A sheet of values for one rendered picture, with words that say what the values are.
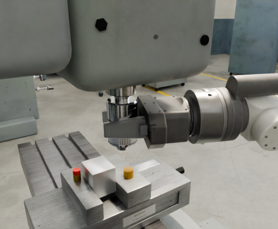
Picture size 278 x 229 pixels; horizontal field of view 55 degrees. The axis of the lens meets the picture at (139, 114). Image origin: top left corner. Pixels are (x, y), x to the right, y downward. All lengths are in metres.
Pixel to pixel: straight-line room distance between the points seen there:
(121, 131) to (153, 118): 0.05
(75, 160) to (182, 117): 0.56
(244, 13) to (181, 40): 6.17
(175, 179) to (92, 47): 0.46
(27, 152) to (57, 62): 0.77
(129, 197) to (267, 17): 5.95
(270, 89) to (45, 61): 0.33
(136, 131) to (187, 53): 0.14
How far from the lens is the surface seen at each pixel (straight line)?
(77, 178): 0.59
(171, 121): 0.38
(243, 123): 0.43
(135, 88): 0.38
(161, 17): 0.29
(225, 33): 10.24
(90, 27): 0.26
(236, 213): 2.21
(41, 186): 0.79
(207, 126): 0.40
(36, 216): 0.59
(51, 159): 0.91
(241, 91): 0.42
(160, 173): 0.67
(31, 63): 0.23
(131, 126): 0.38
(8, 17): 0.22
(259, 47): 6.39
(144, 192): 0.57
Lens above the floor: 1.39
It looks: 21 degrees down
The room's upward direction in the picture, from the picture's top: straight up
